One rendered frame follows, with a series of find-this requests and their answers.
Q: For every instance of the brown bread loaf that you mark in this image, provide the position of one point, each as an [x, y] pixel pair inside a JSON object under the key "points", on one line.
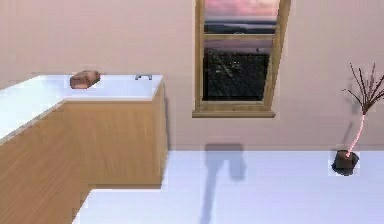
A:
{"points": [[84, 79]]}

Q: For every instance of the bare plant in black pot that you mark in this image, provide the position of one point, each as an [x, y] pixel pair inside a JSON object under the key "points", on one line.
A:
{"points": [[346, 161]]}

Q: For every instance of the wooden framed window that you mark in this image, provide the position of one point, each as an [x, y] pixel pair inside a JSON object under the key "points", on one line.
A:
{"points": [[235, 66]]}

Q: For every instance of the grey metal tap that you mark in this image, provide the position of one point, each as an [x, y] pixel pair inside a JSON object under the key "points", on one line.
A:
{"points": [[143, 77]]}

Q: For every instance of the wooden counter with white top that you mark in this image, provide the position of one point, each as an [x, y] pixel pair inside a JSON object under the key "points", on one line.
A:
{"points": [[100, 140]]}

